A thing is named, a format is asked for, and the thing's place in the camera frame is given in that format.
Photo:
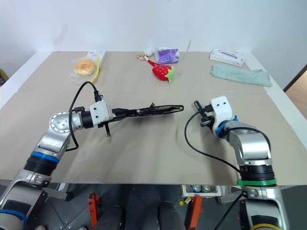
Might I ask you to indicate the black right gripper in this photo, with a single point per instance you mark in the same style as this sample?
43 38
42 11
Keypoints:
209 117

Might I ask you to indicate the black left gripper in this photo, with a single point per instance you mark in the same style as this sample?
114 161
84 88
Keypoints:
115 113

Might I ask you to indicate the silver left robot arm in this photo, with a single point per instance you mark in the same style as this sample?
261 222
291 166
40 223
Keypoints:
55 140

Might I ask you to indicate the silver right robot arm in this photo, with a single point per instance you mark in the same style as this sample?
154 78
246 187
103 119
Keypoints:
251 143

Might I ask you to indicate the beige table cover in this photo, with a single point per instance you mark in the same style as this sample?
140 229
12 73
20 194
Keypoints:
153 153

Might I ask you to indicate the light green towel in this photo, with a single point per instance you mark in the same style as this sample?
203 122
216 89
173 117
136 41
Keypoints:
241 76

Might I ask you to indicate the yellow strip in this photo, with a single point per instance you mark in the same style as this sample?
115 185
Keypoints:
97 69

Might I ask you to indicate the red strawberry plush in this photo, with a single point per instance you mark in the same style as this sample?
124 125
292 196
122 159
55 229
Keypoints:
163 72

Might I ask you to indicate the white box with pen picture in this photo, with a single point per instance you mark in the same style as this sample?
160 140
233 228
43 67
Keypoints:
226 57

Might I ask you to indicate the bagel in clear bag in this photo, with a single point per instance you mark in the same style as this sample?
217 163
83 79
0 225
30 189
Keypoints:
84 67

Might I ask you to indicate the small red white trinket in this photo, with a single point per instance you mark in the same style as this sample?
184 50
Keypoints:
143 57

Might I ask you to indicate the white box with yellow print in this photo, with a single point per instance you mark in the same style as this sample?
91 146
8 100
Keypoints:
98 54

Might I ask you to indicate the purple tissue pack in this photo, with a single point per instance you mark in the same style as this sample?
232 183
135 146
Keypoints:
168 55

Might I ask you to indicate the green drink can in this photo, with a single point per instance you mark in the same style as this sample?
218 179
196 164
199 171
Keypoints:
206 188

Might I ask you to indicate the blue drink can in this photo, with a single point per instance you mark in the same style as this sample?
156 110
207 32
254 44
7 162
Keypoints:
197 188

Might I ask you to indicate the white tray under table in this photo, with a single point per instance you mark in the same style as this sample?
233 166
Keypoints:
201 192

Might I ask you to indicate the orange clamp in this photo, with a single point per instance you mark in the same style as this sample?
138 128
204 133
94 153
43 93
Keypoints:
195 212
93 208

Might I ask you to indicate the small yellow ball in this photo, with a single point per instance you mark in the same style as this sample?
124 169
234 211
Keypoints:
182 203

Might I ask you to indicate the brown wooden panel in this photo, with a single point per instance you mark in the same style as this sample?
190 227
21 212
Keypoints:
297 82

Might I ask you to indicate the dark rounded shape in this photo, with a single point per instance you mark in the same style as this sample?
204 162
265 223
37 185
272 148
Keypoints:
169 216

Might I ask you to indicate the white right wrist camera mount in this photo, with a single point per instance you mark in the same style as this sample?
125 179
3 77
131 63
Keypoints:
221 107

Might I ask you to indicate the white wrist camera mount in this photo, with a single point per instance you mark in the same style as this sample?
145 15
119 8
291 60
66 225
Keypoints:
221 107
99 111

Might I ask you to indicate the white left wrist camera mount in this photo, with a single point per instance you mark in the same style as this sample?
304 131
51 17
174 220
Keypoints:
99 111

